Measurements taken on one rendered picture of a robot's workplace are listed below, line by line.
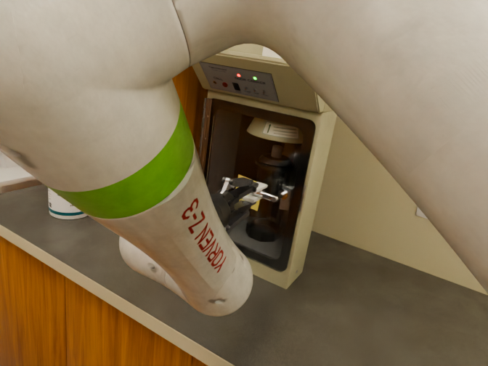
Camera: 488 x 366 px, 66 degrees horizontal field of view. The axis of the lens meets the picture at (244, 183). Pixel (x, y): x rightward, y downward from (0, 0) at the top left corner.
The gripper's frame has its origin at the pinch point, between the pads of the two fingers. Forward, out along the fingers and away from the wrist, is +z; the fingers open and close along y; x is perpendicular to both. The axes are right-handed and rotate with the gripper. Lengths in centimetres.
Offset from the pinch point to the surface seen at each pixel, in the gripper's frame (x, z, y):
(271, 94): -0.6, 0.6, 23.4
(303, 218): -10.7, 6.9, -5.6
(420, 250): -37, 48, -22
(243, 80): 5.9, -1.5, 25.7
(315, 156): -11.2, 6.4, 10.5
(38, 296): 58, -21, -45
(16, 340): 73, -21, -70
